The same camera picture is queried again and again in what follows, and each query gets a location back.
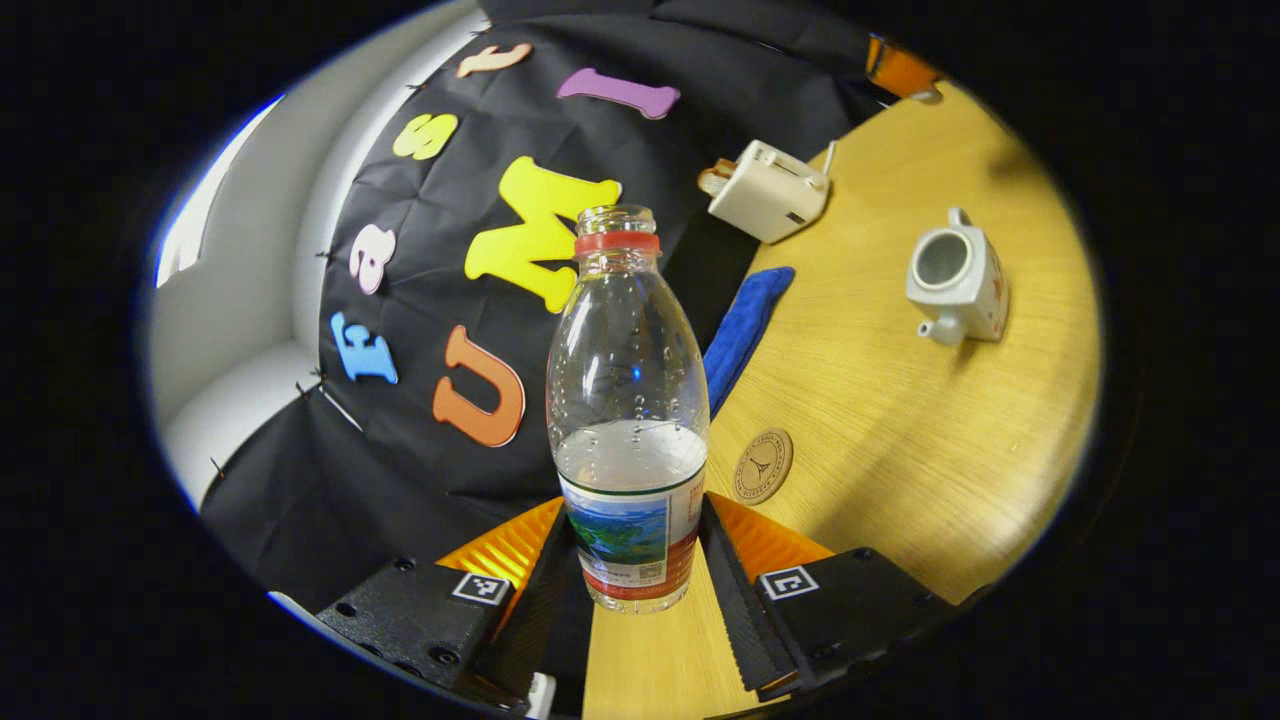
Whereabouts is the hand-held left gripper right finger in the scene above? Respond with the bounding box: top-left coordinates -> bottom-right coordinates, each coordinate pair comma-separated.
700,491 -> 963,702

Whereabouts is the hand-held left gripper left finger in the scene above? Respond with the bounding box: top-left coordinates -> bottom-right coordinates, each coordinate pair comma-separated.
318,496 -> 576,715

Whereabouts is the round brown coaster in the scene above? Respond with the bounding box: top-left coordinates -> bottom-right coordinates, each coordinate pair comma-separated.
732,428 -> 795,505

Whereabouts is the clear plastic water bottle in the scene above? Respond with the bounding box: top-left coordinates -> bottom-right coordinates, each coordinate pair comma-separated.
546,204 -> 711,615

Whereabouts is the white ceramic teacup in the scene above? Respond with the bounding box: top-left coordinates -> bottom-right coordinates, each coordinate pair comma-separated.
904,207 -> 1012,348

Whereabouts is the black backdrop cloth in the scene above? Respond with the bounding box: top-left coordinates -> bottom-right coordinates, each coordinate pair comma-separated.
198,0 -> 906,613

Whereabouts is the white toaster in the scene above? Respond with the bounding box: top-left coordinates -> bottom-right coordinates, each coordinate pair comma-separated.
706,139 -> 832,245

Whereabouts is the blue towel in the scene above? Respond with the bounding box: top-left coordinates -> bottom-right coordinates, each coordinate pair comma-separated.
702,265 -> 797,420

